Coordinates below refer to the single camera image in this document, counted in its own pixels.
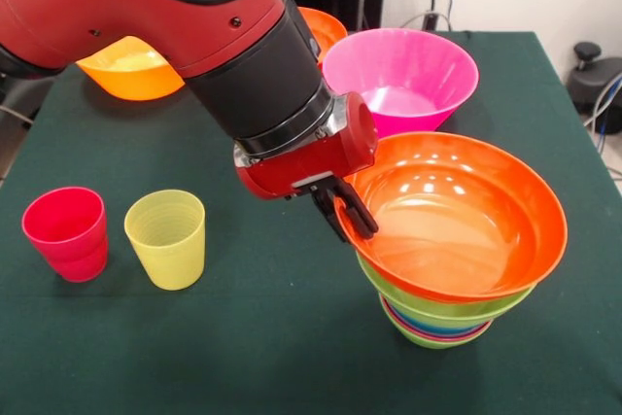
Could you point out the red cup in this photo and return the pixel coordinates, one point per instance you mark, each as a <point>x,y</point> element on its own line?
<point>80,269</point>
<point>63,220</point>

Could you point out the small red bowl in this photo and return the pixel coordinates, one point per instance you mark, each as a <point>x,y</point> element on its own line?
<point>393,318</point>

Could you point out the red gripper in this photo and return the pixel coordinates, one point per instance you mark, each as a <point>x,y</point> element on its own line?
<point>311,164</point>

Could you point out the black knob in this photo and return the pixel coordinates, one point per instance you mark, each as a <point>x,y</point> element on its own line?
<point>587,53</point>

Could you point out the black plug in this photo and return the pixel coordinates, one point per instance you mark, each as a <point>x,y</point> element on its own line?
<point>430,20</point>

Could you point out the dark grey seat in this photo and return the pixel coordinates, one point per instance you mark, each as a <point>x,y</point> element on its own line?
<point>22,99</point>

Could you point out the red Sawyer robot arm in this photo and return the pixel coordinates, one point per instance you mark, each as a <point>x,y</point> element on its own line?
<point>146,2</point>

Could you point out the blue bowl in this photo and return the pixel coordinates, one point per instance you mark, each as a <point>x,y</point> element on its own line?
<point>427,327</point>

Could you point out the large yellow-orange bowl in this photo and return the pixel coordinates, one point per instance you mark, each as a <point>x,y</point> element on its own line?
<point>131,79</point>

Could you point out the black round base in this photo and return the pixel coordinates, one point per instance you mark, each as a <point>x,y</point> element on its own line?
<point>590,87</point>

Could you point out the orange shallow bowl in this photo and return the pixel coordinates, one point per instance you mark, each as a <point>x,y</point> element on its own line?
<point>328,28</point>
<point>461,225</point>

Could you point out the large pink bowl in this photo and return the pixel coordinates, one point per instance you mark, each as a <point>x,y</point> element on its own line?
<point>403,94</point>

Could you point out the dark green tablecloth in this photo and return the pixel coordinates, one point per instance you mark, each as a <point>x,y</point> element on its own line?
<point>194,361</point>

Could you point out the small green bowl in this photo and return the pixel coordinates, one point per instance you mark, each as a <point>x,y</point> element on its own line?
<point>432,343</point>

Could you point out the large green bowl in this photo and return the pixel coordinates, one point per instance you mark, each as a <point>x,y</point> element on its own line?
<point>437,310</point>

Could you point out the yellow cup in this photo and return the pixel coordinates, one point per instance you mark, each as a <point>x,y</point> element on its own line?
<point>167,250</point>

